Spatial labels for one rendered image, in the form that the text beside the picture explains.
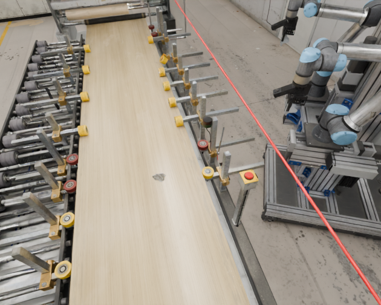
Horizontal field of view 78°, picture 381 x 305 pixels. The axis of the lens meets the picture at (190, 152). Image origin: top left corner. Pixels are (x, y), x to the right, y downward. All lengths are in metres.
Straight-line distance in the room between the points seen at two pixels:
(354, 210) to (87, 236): 2.17
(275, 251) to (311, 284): 0.34
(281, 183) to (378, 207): 0.84
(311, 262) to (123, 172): 1.75
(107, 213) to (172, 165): 0.50
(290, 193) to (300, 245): 0.46
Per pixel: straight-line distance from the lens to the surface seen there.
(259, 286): 1.54
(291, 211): 2.33
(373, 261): 2.71
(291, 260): 2.40
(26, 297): 1.74
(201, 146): 1.71
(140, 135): 1.85
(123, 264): 1.37
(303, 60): 1.23
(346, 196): 2.66
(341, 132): 1.53
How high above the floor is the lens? 2.17
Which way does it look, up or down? 49 degrees down
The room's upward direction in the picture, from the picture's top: 2 degrees counter-clockwise
